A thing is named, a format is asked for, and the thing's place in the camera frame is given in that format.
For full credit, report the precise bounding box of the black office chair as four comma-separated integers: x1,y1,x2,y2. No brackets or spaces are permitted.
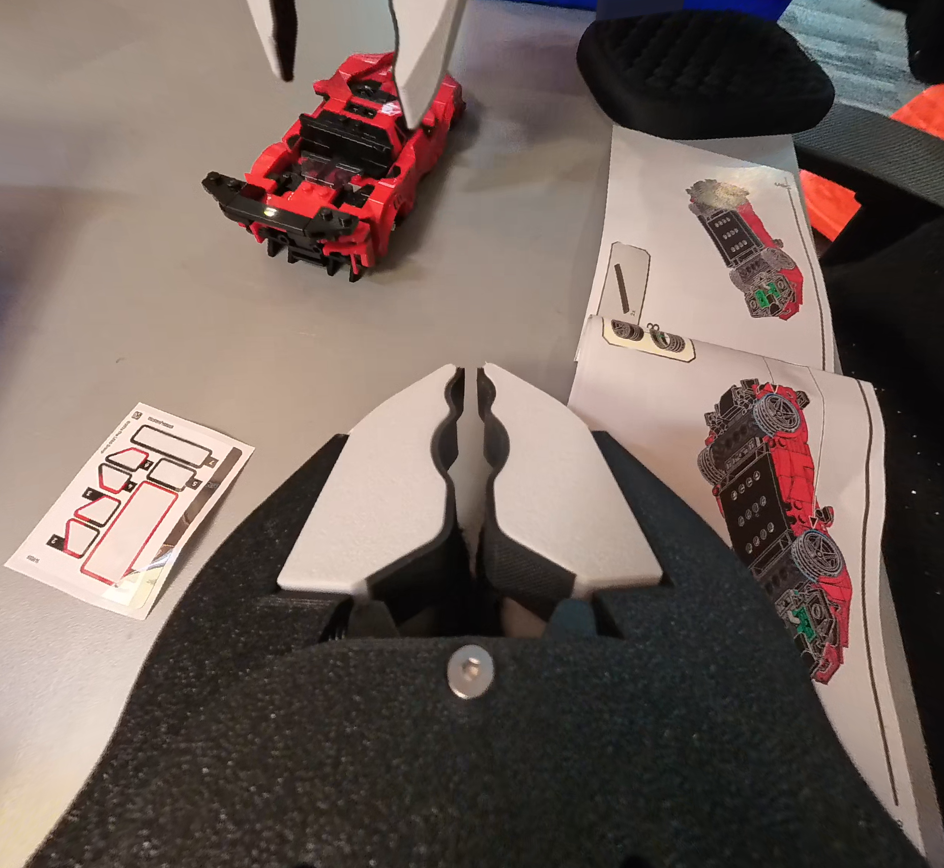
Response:
577,11,944,868

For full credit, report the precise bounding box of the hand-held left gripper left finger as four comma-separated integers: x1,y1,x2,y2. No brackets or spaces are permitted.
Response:
276,365,469,599

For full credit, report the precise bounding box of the lego sticker sheet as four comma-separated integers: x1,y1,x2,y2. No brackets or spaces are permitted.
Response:
3,403,255,620

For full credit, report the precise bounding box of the lego instruction booklet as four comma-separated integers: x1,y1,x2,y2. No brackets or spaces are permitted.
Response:
568,123,926,854

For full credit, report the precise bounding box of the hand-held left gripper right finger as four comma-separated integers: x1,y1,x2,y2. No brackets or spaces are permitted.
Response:
475,362,663,601

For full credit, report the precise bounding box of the red lego car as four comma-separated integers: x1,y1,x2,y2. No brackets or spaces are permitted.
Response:
201,53,467,284

